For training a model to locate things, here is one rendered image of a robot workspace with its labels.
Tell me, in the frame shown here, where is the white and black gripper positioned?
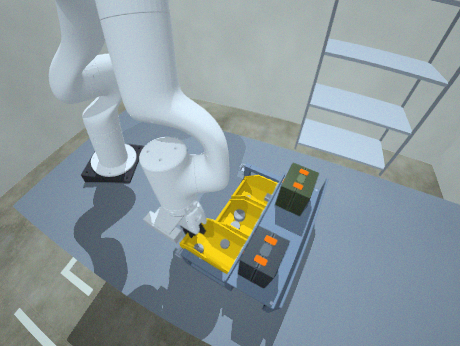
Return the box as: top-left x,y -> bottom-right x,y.
178,202 -> 207,238

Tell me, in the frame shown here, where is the yellow open-front bin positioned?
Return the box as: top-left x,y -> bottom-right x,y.
233,175 -> 277,208
181,218 -> 247,274
216,199 -> 264,239

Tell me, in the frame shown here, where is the olive green case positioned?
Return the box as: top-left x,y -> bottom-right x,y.
275,163 -> 319,216

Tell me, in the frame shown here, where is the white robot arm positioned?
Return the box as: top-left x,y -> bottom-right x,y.
49,0 -> 229,244

